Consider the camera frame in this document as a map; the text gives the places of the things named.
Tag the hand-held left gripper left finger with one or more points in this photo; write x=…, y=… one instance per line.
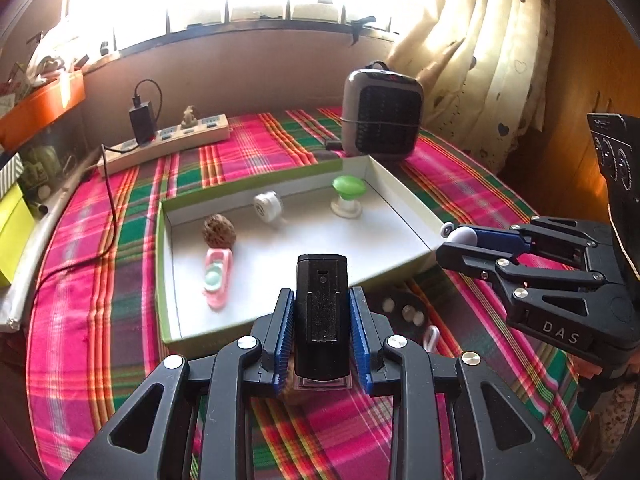
x=282, y=340

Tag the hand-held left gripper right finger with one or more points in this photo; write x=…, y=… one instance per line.
x=360, y=340

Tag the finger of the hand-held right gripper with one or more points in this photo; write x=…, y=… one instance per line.
x=492, y=237
x=475, y=262

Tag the white oval gadget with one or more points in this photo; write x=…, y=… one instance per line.
x=462, y=235

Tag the black flashlight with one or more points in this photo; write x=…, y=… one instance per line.
x=320, y=310

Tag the black oval disc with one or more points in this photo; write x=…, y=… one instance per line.
x=405, y=310

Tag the pink clip with teal pad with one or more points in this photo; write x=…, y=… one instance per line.
x=217, y=275

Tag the green white cardboard box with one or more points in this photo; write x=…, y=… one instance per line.
x=300, y=240

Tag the white round cap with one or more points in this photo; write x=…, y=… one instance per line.
x=267, y=205

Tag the green white knob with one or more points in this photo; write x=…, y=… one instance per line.
x=347, y=192

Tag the grey space heater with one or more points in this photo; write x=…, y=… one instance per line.
x=382, y=110

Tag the plaid tablecloth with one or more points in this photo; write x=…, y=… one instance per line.
x=100, y=310

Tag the cream heart print curtain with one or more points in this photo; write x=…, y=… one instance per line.
x=480, y=35

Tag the beige power strip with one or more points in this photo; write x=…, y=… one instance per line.
x=165, y=142

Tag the beige plug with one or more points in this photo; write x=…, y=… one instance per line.
x=188, y=117

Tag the black window clip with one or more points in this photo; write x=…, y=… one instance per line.
x=357, y=25

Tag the black charger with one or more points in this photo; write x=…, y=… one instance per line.
x=141, y=120

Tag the yellow-green box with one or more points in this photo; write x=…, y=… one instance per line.
x=12, y=230

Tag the striped box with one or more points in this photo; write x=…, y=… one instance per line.
x=10, y=172

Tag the orange tray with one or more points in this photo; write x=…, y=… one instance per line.
x=40, y=105

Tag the clutter of papers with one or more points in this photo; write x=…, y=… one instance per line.
x=45, y=60

